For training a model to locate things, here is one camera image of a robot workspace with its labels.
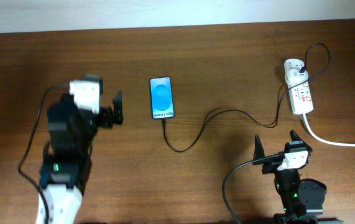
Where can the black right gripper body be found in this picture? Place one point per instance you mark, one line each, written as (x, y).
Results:
(271, 167)

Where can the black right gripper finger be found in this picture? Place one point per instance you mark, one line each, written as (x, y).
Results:
(295, 139)
(258, 148)

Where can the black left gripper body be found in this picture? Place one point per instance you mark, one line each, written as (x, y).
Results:
(105, 113)

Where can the blue Galaxy smartphone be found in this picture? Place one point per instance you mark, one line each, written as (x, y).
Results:
(161, 98)

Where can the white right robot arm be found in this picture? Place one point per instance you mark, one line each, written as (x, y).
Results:
(302, 199)

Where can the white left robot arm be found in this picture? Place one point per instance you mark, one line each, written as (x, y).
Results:
(67, 156)

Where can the white charger adapter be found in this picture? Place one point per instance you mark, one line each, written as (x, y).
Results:
(293, 77)

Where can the white power strip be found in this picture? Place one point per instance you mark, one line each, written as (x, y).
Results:
(300, 96)

